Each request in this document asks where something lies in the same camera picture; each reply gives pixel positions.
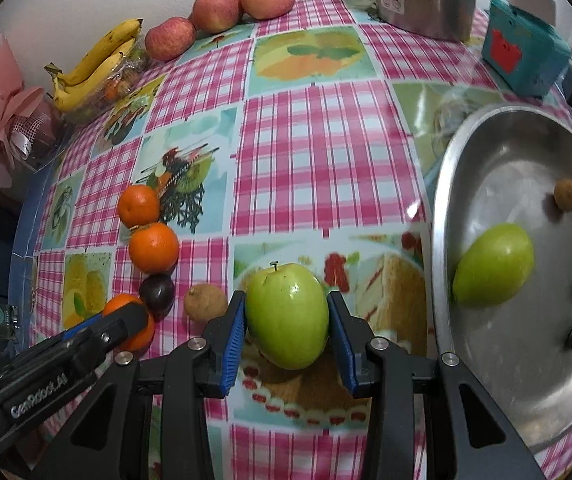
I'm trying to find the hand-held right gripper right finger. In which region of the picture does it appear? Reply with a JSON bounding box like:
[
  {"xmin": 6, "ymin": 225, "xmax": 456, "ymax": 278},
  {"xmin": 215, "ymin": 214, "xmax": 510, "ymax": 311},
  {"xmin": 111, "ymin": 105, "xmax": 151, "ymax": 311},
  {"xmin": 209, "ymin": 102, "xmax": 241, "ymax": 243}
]
[{"xmin": 327, "ymin": 290, "xmax": 546, "ymax": 480}]

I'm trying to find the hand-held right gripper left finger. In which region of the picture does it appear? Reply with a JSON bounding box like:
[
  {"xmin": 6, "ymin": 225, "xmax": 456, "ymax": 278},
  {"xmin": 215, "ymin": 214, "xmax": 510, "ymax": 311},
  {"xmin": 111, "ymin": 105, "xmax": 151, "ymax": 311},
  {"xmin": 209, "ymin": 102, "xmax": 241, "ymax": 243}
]
[{"xmin": 31, "ymin": 290, "xmax": 247, "ymax": 480}]

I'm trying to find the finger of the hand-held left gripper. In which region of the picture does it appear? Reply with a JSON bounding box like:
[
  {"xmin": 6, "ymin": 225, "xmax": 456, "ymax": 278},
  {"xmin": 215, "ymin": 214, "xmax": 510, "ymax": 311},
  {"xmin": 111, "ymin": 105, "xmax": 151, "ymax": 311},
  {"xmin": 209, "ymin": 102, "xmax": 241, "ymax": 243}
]
[{"xmin": 63, "ymin": 304, "xmax": 149, "ymax": 356}]

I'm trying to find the orange tangerine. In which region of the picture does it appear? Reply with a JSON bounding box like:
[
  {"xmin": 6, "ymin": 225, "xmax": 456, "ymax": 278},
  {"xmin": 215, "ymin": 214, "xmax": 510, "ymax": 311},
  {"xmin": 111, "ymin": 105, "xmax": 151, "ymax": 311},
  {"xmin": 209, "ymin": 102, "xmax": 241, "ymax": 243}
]
[
  {"xmin": 102, "ymin": 293, "xmax": 157, "ymax": 353},
  {"xmin": 117, "ymin": 184, "xmax": 161, "ymax": 228},
  {"xmin": 128, "ymin": 222, "xmax": 181, "ymax": 273}
]

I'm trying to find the brown kiwi fruit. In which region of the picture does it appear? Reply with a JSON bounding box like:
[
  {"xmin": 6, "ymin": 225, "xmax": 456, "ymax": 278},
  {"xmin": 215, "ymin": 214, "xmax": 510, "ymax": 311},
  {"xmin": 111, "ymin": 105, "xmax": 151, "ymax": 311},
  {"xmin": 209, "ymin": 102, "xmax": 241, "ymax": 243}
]
[{"xmin": 183, "ymin": 283, "xmax": 229, "ymax": 322}]

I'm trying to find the elongated green jujube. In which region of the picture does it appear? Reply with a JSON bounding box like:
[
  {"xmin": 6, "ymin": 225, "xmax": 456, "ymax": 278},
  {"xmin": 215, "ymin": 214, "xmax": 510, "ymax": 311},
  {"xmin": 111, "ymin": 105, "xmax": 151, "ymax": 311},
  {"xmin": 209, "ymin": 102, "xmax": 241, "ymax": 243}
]
[{"xmin": 452, "ymin": 222, "xmax": 535, "ymax": 308}]

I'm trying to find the stainless steel plate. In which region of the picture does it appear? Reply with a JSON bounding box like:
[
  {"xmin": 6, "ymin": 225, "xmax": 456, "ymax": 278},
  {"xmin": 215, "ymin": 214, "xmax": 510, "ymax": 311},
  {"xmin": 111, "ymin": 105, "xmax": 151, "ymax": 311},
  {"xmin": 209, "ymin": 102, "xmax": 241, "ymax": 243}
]
[{"xmin": 430, "ymin": 104, "xmax": 572, "ymax": 453}]

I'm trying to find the brown longan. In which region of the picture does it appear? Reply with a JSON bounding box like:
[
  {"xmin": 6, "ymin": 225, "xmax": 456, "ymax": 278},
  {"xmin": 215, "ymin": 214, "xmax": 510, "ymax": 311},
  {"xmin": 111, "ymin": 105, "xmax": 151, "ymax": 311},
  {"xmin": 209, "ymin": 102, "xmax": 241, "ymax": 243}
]
[{"xmin": 553, "ymin": 178, "xmax": 572, "ymax": 211}]

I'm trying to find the pink plaid printed tablecloth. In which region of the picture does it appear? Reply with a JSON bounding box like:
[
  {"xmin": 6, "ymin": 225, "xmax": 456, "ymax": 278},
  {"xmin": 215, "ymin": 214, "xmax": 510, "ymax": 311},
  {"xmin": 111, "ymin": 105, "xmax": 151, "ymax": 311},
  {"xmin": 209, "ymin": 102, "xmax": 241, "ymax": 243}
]
[{"xmin": 31, "ymin": 0, "xmax": 572, "ymax": 480}]

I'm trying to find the clear plastic container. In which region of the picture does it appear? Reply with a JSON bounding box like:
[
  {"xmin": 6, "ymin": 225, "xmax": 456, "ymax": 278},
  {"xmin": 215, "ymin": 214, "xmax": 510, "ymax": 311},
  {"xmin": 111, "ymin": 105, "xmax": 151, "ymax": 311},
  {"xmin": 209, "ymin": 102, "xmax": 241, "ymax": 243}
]
[{"xmin": 63, "ymin": 47, "xmax": 149, "ymax": 123}]

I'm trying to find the pink flower bouquet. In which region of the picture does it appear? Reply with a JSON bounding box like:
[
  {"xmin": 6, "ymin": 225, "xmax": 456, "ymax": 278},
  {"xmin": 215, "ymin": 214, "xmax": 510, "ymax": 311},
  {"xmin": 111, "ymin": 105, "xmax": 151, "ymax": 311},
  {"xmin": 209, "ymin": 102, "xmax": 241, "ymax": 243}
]
[{"xmin": 0, "ymin": 32, "xmax": 64, "ymax": 191}]

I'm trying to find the teal box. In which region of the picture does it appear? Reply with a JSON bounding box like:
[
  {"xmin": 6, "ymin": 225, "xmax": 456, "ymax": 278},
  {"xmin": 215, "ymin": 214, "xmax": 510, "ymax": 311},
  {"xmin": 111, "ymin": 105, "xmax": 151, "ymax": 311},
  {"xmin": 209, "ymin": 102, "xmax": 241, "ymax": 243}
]
[{"xmin": 480, "ymin": 0, "xmax": 572, "ymax": 98}]

